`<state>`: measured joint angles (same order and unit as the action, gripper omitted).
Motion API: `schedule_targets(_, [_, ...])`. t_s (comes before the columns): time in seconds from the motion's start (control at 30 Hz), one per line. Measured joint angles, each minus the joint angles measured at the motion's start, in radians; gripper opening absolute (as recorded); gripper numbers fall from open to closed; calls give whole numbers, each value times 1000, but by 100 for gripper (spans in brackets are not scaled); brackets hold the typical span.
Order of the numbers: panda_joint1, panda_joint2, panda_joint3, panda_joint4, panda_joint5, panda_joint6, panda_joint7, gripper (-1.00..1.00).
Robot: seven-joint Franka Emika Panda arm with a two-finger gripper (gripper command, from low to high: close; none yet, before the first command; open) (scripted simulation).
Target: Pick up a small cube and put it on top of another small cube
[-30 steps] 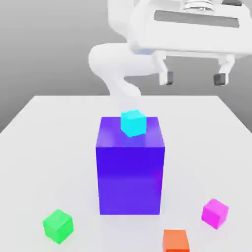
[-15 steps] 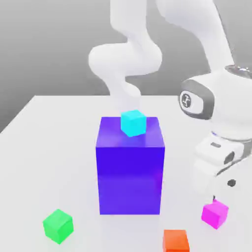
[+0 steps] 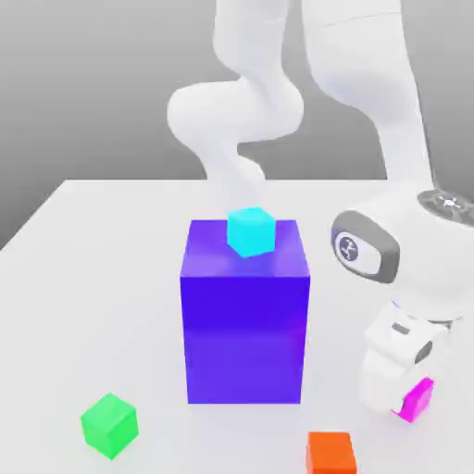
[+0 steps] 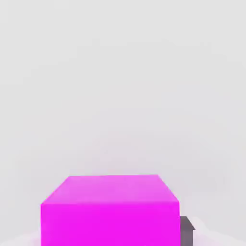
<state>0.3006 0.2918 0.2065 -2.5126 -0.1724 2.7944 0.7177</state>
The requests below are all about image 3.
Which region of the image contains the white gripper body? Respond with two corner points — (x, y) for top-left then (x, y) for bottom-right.
(357, 334), (428, 415)

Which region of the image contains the small magenta cube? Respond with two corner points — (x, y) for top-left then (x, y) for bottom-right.
(393, 376), (435, 424)

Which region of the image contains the small orange cube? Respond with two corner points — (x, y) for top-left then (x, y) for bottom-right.
(306, 430), (358, 474)

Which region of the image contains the small cyan cube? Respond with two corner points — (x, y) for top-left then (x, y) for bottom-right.
(226, 206), (277, 259)

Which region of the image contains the small green cube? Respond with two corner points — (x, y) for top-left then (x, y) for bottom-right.
(80, 392), (140, 461)

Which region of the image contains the large blue box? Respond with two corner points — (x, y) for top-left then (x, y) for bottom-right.
(179, 218), (311, 405)

